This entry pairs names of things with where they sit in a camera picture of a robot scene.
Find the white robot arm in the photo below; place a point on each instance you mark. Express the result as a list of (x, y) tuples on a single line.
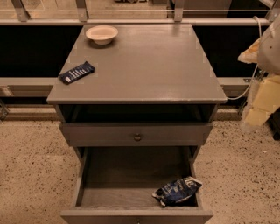
[(268, 59)]

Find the grey wooden drawer cabinet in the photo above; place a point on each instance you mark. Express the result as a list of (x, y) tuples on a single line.
[(149, 73)]

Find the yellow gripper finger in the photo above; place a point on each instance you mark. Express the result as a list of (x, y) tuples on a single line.
[(263, 100), (250, 55)]

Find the dark blue snack bar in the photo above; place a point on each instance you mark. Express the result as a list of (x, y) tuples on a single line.
[(76, 73)]

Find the round brass drawer knob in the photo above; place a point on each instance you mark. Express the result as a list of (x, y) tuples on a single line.
[(137, 137)]

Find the grey open middle drawer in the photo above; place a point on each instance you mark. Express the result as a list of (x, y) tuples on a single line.
[(115, 186)]

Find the metal railing frame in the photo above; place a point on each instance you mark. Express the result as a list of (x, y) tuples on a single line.
[(85, 12)]

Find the white shallow bowl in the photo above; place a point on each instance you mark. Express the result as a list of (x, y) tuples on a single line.
[(102, 34)]

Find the grey upper drawer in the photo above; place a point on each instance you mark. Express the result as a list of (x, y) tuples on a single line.
[(122, 134)]

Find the blue chip bag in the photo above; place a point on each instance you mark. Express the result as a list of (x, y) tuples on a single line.
[(177, 191)]

